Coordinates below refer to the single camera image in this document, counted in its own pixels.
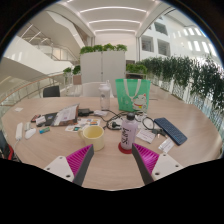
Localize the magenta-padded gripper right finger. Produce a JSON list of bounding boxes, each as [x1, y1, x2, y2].
[[131, 142, 185, 186]]

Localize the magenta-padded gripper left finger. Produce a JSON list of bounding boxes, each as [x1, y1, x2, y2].
[[43, 143, 95, 187]]

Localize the white packet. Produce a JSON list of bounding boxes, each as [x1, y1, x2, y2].
[[157, 137, 175, 154]]

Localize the white paper card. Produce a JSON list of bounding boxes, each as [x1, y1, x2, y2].
[[135, 128, 157, 145]]

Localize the flat round red coaster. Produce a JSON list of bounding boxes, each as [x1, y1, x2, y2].
[[117, 142, 135, 155]]

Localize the pale yellow mug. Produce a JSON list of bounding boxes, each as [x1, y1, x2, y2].
[[77, 124, 106, 152]]

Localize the dark blue keyboard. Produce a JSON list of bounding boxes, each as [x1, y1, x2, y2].
[[153, 116, 189, 147]]

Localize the colourful printed cards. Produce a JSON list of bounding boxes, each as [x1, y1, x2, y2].
[[64, 117, 101, 133]]

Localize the pink drink bottle black cap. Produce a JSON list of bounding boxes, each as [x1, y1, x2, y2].
[[119, 112, 139, 151]]

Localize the small green glue stick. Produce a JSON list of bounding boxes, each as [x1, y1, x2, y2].
[[38, 126, 51, 135]]

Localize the black power adapter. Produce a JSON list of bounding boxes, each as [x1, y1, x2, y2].
[[77, 107, 95, 117]]

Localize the green tote bag with cat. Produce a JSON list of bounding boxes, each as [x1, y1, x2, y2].
[[115, 78, 152, 113]]

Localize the clear plastic shaker bottle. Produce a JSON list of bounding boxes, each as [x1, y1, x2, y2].
[[98, 79, 112, 111]]

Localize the black office chair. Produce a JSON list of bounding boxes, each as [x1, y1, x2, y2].
[[42, 85, 61, 99]]

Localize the green hedge planter row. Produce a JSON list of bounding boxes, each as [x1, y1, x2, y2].
[[125, 54, 224, 113]]

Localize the white planter cabinet with plants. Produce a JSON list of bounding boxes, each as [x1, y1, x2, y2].
[[79, 42, 128, 85]]

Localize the black cable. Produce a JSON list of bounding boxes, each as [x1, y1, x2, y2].
[[89, 109, 165, 138]]

